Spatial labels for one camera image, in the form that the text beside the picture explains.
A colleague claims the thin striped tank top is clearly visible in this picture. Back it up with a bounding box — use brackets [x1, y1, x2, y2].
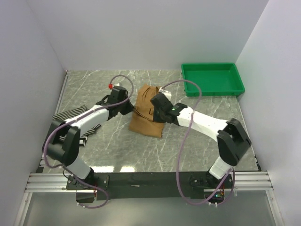
[52, 105, 87, 121]

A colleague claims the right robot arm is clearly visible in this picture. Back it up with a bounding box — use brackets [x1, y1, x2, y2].
[150, 93, 252, 188]

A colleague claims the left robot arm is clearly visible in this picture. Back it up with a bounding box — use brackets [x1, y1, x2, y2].
[43, 85, 134, 189]

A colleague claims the black base beam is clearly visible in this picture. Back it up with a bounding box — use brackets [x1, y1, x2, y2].
[66, 171, 234, 202]

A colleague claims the tan tank top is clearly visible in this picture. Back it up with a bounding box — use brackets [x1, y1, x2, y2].
[128, 83, 164, 138]

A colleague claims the aluminium rail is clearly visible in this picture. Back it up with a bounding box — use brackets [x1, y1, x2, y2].
[25, 171, 273, 193]
[40, 70, 71, 165]

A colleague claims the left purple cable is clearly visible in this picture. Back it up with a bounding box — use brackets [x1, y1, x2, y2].
[43, 74, 136, 209]

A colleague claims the aluminium front rail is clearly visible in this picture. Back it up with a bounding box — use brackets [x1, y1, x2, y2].
[25, 171, 273, 193]

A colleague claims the aluminium left side rail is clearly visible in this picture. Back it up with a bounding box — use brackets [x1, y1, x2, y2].
[40, 70, 71, 165]

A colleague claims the green plastic bin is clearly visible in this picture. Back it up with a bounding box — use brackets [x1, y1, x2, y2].
[181, 63, 245, 97]

